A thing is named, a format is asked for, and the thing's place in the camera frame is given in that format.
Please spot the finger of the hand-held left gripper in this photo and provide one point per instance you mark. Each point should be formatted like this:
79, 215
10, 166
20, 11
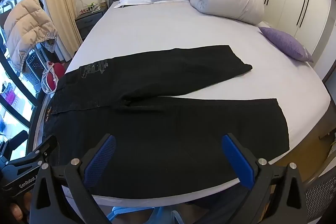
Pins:
43, 148

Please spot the purple cushion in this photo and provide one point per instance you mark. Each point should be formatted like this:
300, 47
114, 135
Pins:
284, 43

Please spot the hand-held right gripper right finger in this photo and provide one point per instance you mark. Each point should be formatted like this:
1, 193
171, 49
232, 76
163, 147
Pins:
236, 161

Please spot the bed with grey headboard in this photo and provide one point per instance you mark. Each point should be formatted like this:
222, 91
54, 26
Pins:
170, 24

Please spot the beige puffer jacket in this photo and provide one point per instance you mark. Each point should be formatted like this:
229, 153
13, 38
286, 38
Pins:
26, 27

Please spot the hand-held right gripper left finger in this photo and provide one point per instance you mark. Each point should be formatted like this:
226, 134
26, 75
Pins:
101, 161

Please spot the red and white bag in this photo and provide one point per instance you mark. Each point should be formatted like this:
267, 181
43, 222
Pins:
56, 74

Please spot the dark grey nightstand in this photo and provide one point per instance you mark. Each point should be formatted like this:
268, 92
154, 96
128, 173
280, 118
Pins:
86, 20

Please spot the black pants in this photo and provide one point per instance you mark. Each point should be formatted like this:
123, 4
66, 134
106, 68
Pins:
157, 121

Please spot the black mesh chair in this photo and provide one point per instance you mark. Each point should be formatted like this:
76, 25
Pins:
320, 187

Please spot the person's left hand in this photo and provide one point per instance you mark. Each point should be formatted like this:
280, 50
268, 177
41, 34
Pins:
17, 212

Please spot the grey perforated metal rack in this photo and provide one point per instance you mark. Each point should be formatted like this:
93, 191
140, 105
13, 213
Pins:
35, 66

